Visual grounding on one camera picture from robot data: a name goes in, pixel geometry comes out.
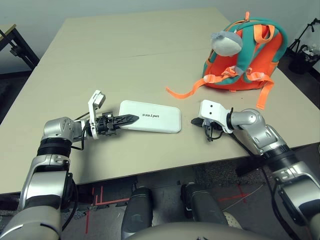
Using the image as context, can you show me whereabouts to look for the grey robot left leg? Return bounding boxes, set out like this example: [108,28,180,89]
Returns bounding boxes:
[121,186,154,238]

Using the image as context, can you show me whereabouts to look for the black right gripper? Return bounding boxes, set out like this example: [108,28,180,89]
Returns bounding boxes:
[190,118,227,133]

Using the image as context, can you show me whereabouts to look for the white pencil case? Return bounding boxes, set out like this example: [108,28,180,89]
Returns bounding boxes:
[118,100,182,135]

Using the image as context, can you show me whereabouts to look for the grey robot right leg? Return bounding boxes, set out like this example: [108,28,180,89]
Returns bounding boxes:
[181,183,228,226]

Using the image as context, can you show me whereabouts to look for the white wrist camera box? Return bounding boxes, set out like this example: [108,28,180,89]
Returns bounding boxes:
[87,89,107,140]
[196,99,235,133]

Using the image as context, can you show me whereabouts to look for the black waste bin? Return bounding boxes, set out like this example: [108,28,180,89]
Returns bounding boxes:
[288,44,320,75]

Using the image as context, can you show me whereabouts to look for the white perforated shoe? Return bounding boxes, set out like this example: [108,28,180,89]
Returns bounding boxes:
[222,211,242,230]

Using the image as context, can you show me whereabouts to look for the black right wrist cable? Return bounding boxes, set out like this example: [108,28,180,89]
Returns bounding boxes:
[205,124,308,240]

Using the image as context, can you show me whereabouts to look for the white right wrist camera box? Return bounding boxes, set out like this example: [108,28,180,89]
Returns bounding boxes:
[196,99,235,133]

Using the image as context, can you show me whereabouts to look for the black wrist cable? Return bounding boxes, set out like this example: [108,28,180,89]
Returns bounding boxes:
[205,124,308,240]
[71,113,91,151]

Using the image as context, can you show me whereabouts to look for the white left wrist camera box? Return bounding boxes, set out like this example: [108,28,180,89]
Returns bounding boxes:
[87,89,107,140]

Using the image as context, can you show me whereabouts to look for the grey robot leg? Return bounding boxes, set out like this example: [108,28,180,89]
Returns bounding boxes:
[121,186,154,238]
[181,183,228,226]

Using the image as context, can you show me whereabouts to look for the orange teal backpack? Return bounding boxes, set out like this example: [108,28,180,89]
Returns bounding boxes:
[166,11,289,110]

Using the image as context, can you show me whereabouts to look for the black frame side table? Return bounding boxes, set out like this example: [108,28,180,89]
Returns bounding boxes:
[0,23,41,73]

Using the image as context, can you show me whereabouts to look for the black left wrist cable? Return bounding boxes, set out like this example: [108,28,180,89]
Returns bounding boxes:
[71,113,91,151]

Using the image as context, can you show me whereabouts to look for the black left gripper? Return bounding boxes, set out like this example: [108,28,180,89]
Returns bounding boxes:
[95,112,140,137]

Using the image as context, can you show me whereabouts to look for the black tripod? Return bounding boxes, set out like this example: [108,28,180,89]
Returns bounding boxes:
[287,17,320,55]

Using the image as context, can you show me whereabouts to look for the beige robot torso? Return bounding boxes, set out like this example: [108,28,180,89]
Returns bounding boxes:
[122,221,251,240]

